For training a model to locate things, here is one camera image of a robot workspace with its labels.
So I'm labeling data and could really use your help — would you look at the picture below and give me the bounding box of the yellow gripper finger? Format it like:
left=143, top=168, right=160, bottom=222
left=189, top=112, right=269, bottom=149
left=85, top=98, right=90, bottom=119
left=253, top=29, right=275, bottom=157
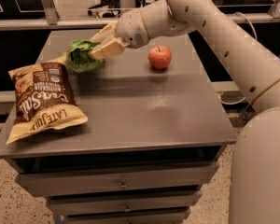
left=90, top=22, right=118, bottom=44
left=90, top=38, right=126, bottom=60

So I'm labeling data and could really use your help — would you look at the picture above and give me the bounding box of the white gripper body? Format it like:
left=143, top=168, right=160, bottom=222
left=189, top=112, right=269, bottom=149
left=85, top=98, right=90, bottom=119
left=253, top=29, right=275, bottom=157
left=117, top=9, right=149, bottom=49

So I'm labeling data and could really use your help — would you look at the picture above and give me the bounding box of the green rice chip bag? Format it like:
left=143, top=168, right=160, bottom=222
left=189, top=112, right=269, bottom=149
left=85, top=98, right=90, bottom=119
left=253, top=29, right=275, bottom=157
left=65, top=39, right=105, bottom=73

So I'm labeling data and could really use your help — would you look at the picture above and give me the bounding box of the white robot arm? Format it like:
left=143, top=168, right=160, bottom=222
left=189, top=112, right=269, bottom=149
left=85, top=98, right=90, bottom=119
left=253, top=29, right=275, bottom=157
left=91, top=0, right=280, bottom=224

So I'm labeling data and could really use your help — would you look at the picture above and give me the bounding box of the brown chip bag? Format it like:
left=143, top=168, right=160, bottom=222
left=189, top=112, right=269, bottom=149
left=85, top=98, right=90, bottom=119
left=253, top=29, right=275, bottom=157
left=7, top=57, right=88, bottom=144

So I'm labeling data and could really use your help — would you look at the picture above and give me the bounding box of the black office chair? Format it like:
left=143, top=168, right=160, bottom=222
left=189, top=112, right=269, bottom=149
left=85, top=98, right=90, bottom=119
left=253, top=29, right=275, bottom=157
left=88, top=0, right=120, bottom=18

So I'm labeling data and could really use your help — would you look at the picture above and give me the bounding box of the red apple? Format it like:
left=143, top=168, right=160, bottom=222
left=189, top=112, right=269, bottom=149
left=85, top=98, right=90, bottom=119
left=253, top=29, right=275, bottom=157
left=148, top=46, right=172, bottom=70

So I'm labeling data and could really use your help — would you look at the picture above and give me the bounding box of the grey drawer cabinet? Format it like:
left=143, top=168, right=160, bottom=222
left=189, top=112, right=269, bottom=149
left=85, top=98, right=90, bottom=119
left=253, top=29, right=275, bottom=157
left=0, top=35, right=236, bottom=224

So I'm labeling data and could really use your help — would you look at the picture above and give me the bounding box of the metal railing frame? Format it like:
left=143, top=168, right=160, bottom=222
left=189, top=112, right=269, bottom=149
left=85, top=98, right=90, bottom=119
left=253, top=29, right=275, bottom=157
left=0, top=0, right=280, bottom=31

